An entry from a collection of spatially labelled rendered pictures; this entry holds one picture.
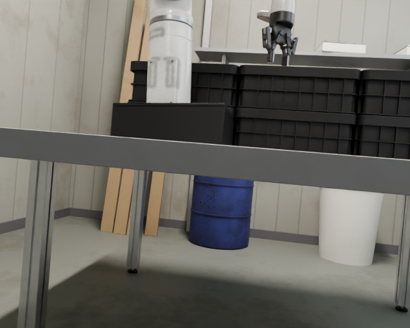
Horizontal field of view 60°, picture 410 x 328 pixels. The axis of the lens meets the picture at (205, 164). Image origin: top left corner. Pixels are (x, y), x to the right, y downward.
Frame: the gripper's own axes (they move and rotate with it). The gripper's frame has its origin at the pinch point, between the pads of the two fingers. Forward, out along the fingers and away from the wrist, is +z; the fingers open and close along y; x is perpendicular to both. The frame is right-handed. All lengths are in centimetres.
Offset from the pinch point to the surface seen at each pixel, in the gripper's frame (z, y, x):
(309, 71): 8.5, -10.0, -21.3
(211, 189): 55, 80, 141
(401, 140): 24.0, 7.0, -36.6
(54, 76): -29, -17, 256
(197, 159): 32, -55, -44
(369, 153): 27.5, 2.2, -31.7
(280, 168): 33, -48, -51
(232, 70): 9.1, -23.5, -7.7
